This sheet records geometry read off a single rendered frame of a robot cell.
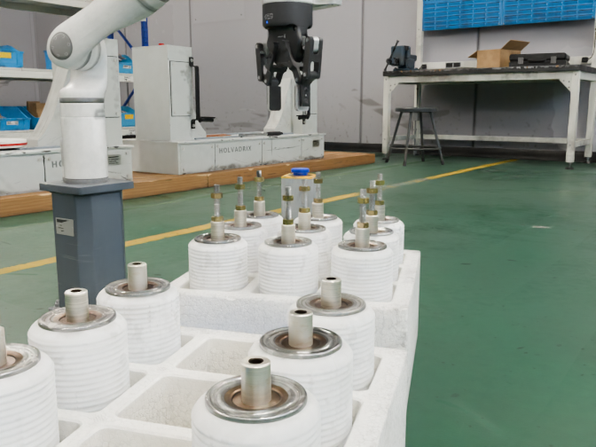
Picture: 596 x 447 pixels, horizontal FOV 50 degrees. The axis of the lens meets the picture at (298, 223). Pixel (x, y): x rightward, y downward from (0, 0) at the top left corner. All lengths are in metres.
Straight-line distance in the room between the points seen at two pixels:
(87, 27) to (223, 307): 0.68
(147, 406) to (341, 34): 6.30
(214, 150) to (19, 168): 1.25
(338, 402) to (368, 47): 6.19
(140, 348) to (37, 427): 0.20
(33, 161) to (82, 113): 1.71
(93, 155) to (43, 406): 0.91
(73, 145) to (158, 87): 2.37
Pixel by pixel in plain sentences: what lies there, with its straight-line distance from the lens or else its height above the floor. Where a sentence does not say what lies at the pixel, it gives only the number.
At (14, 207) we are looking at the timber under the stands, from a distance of 3.01.
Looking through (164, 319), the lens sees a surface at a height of 0.22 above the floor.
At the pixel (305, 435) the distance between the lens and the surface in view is 0.47.
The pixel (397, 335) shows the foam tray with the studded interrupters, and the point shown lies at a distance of 0.94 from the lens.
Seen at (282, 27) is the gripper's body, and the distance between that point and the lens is 0.98.
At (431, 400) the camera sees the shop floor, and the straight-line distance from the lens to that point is 1.08.
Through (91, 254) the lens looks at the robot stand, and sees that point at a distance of 1.44.
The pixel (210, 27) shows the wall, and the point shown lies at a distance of 7.98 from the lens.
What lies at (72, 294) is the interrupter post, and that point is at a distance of 0.68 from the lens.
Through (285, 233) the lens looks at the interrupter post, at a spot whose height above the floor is 0.27.
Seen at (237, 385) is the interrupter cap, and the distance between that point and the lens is 0.51.
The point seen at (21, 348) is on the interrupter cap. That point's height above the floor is 0.25.
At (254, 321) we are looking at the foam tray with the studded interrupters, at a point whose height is 0.14.
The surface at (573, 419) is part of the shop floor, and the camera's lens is 1.09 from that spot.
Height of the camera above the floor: 0.46
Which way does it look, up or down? 10 degrees down
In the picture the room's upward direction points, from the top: straight up
